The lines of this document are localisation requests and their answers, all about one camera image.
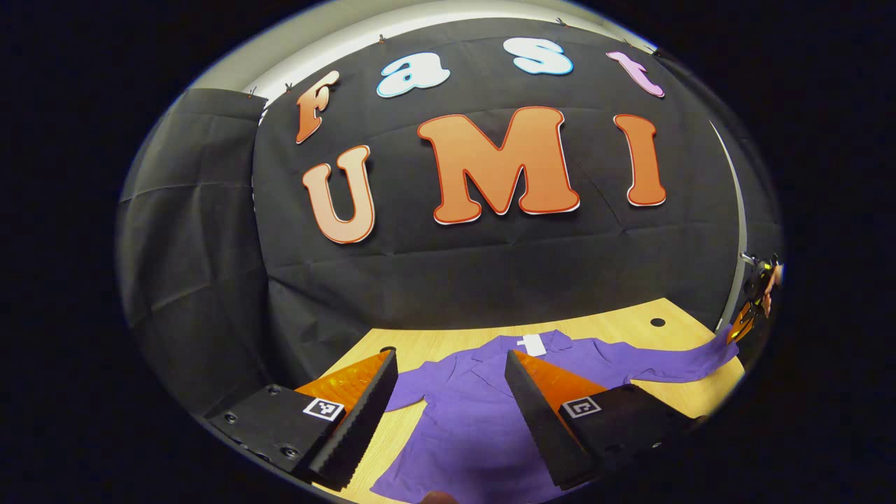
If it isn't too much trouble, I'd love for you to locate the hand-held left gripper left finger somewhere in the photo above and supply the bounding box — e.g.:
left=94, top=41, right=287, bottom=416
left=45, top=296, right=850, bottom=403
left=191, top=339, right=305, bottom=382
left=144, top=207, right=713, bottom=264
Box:
left=203, top=348, right=398, bottom=492

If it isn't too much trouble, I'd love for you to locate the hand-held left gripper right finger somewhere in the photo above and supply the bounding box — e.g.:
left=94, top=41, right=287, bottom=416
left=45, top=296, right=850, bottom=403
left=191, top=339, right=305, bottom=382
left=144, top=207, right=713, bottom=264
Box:
left=504, top=350, right=708, bottom=491

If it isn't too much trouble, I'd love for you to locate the purple collared shirt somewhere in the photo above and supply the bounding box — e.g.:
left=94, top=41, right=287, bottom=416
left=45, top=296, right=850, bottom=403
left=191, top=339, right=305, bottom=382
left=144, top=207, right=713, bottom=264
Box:
left=370, top=323, right=741, bottom=504

